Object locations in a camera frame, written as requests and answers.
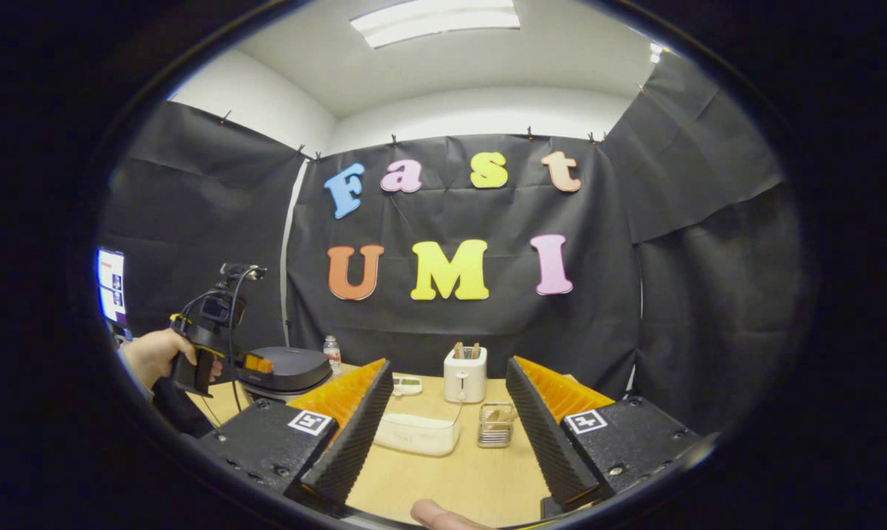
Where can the white toaster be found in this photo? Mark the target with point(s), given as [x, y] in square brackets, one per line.
[465, 379]

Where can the white divided dish of beans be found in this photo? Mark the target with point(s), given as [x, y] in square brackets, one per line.
[408, 385]

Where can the dark grey rice cooker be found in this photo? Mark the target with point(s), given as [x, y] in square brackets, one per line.
[296, 368]

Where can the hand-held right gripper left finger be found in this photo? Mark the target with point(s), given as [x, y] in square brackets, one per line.
[347, 434]

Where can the small ceiling light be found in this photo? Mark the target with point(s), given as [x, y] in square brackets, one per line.
[658, 51]

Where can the computer monitor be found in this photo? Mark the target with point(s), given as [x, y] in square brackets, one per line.
[112, 287]

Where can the clear box of rice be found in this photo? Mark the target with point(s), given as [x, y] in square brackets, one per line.
[417, 438]

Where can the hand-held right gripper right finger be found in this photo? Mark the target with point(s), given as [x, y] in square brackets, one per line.
[550, 434]

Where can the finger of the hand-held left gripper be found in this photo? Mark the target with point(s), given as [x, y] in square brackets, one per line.
[258, 363]

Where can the small clear bottle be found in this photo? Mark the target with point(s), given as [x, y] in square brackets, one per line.
[332, 357]

